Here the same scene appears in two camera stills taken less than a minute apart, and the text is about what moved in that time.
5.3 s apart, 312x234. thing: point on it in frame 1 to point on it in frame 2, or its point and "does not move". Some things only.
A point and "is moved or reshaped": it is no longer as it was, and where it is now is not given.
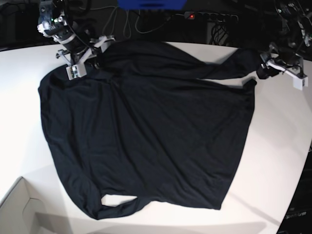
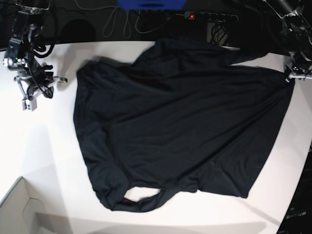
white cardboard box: (23, 211) does not move
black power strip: (211, 16) does not move
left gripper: (89, 56) to (43, 83)
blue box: (151, 5) does not move
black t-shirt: (149, 122) is moved or reshaped
